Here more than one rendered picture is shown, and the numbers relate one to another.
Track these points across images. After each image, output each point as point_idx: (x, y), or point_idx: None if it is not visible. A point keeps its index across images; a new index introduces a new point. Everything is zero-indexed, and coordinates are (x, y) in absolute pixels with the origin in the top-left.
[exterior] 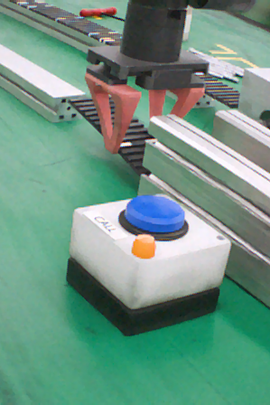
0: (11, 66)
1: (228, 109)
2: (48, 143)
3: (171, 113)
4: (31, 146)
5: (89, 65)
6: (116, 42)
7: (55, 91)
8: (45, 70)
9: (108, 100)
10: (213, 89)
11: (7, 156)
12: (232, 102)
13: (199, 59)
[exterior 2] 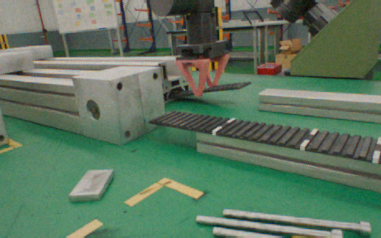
0: (342, 93)
1: (183, 154)
2: (250, 97)
3: (191, 76)
4: (253, 95)
5: (228, 50)
6: (364, 140)
7: (274, 90)
8: (315, 97)
9: (217, 68)
10: (192, 117)
11: (254, 91)
12: (172, 112)
13: (179, 45)
